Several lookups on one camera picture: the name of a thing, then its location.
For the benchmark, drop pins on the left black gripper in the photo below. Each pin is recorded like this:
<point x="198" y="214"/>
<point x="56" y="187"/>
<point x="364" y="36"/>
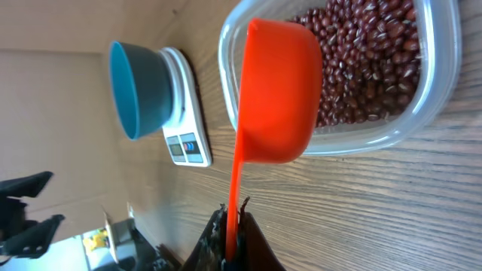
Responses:
<point x="21" y="237"/>

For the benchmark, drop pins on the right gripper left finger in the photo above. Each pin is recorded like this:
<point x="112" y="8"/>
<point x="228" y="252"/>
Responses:
<point x="208" y="254"/>

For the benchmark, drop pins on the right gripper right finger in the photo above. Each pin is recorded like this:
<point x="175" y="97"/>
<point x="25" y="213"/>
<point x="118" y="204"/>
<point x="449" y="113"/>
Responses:
<point x="256" y="253"/>

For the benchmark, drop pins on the orange measuring scoop blue handle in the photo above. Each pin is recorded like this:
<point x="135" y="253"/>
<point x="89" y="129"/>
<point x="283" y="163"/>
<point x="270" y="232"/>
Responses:
<point x="280" y="87"/>

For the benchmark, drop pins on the white digital kitchen scale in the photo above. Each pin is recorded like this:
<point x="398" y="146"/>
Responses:
<point x="184" y="132"/>

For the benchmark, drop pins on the blue bowl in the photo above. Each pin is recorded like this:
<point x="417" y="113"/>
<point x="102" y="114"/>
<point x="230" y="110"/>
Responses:
<point x="141" y="89"/>

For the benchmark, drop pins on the clear plastic container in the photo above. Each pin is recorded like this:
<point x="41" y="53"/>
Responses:
<point x="440" y="38"/>

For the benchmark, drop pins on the red adzuki beans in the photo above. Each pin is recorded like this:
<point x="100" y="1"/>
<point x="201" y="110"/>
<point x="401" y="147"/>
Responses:
<point x="371" y="58"/>

